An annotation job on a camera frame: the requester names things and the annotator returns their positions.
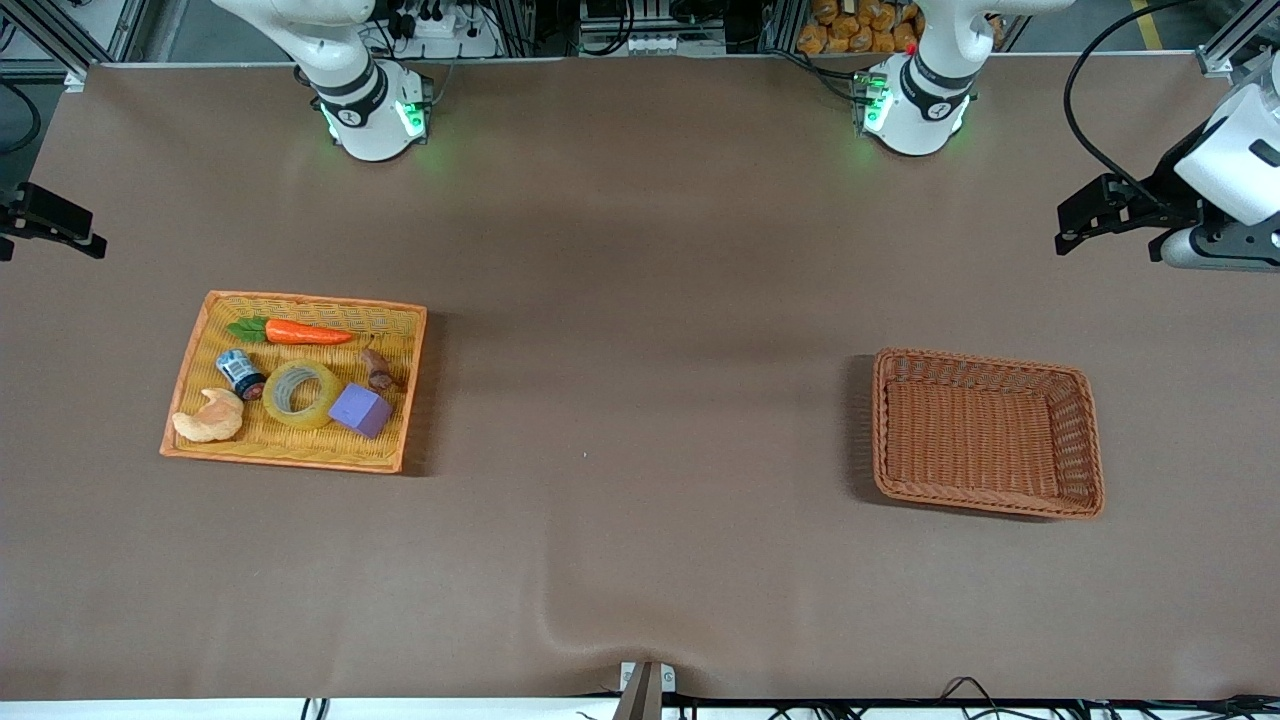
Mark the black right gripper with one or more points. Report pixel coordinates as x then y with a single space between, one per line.
22 213

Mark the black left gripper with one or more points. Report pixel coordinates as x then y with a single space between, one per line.
1161 192

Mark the yellow packing tape roll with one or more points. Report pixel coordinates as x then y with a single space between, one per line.
275 405

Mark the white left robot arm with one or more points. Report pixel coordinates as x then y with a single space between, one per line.
915 100

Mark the small jar with black lid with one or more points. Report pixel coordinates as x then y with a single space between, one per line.
240 372

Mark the toy croissant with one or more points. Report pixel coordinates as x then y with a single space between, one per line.
210 420

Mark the brown wicker basket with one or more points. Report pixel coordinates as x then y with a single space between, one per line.
985 435

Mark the orange toy carrot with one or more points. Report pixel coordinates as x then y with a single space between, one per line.
305 333

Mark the bag of orange bread rolls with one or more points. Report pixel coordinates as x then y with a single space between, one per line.
850 25

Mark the yellow wicker tray orange rim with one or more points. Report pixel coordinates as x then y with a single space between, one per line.
300 450

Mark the brown toy sweet potato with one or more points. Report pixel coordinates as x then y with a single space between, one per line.
378 370

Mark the purple foam block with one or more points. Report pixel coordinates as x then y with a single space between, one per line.
360 410

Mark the white power strip with plugs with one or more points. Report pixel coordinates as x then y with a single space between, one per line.
440 25

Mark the white socket strip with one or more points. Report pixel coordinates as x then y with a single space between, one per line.
655 43

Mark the aluminium frame profile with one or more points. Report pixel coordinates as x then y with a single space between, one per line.
1235 45
75 40

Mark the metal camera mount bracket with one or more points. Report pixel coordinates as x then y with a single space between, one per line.
645 690

